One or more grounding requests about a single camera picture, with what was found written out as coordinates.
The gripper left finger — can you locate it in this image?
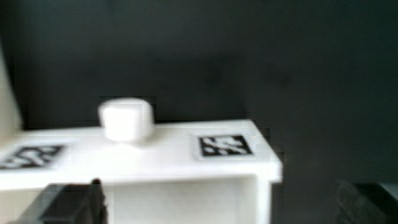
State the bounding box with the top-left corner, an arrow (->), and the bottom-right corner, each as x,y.
40,179 -> 109,224

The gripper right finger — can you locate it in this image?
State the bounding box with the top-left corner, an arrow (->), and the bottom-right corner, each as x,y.
335,182 -> 398,224

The white front drawer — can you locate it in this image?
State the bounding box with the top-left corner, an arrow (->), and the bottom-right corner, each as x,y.
0,104 -> 283,224

